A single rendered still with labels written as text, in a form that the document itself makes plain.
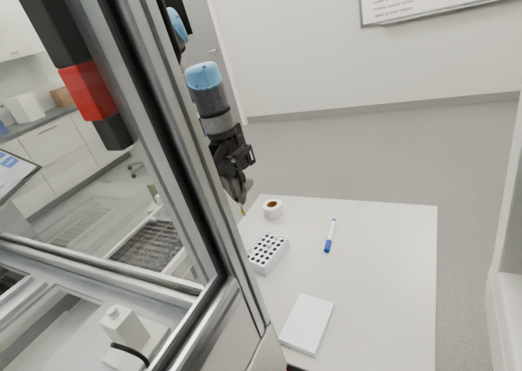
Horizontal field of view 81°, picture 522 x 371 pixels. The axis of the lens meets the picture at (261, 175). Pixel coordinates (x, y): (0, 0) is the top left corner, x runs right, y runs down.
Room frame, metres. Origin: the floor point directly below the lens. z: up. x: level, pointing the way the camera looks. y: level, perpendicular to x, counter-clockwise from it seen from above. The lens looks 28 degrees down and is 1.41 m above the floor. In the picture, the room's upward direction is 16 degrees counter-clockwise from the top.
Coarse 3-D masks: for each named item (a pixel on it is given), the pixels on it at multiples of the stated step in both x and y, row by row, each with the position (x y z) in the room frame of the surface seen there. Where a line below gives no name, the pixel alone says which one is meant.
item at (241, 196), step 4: (236, 180) 0.68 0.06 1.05; (248, 180) 0.71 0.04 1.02; (252, 180) 0.72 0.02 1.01; (232, 184) 0.69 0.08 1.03; (236, 184) 0.68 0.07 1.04; (248, 184) 0.70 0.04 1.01; (252, 184) 0.72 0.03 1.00; (236, 188) 0.68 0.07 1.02; (240, 188) 0.67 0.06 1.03; (248, 188) 0.70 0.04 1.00; (236, 192) 0.69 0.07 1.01; (240, 192) 0.68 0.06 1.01; (244, 192) 0.68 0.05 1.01; (240, 196) 0.68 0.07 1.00; (244, 196) 0.68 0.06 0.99; (240, 200) 0.68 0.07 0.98; (244, 200) 0.68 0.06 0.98
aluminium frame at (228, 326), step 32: (128, 0) 0.32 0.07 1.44; (128, 32) 0.32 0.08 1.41; (160, 32) 0.34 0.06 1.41; (160, 64) 0.33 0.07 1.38; (160, 96) 0.32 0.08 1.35; (160, 128) 0.32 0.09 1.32; (192, 128) 0.34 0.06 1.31; (192, 160) 0.32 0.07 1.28; (192, 192) 0.32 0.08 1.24; (224, 192) 0.35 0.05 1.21; (224, 224) 0.34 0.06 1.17; (224, 256) 0.32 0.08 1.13; (224, 288) 0.30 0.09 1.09; (256, 288) 0.34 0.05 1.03; (224, 320) 0.28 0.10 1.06; (256, 320) 0.32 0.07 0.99; (192, 352) 0.23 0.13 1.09; (224, 352) 0.26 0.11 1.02
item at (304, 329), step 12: (300, 300) 0.50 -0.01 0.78; (312, 300) 0.49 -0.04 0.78; (324, 300) 0.48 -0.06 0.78; (300, 312) 0.47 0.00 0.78; (312, 312) 0.46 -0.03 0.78; (324, 312) 0.45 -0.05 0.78; (288, 324) 0.45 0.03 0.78; (300, 324) 0.44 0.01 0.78; (312, 324) 0.43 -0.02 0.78; (324, 324) 0.42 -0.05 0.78; (288, 336) 0.42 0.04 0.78; (300, 336) 0.41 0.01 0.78; (312, 336) 0.41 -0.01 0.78; (300, 348) 0.39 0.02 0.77; (312, 348) 0.38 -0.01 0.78
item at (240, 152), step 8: (232, 128) 0.70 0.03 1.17; (240, 128) 0.73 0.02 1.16; (208, 136) 0.70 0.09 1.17; (216, 136) 0.68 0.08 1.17; (224, 136) 0.68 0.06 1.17; (232, 136) 0.72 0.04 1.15; (240, 136) 0.73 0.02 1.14; (232, 144) 0.71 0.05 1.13; (240, 144) 0.72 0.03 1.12; (248, 144) 0.73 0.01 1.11; (232, 152) 0.70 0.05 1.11; (240, 152) 0.69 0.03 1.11; (248, 152) 0.73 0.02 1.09; (224, 160) 0.68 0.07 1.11; (232, 160) 0.68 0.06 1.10; (240, 160) 0.70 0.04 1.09; (248, 160) 0.72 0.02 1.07; (224, 168) 0.69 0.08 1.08; (232, 168) 0.67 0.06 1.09; (232, 176) 0.68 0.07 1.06
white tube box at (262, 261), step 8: (264, 240) 0.74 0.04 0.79; (272, 240) 0.72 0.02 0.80; (280, 240) 0.71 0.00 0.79; (256, 248) 0.71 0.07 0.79; (264, 248) 0.69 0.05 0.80; (272, 248) 0.68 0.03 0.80; (280, 248) 0.68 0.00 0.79; (288, 248) 0.70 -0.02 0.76; (248, 256) 0.69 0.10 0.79; (256, 256) 0.67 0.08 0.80; (264, 256) 0.66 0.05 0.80; (272, 256) 0.65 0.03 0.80; (280, 256) 0.67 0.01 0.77; (256, 264) 0.64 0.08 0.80; (264, 264) 0.63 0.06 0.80; (272, 264) 0.64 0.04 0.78; (264, 272) 0.62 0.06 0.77
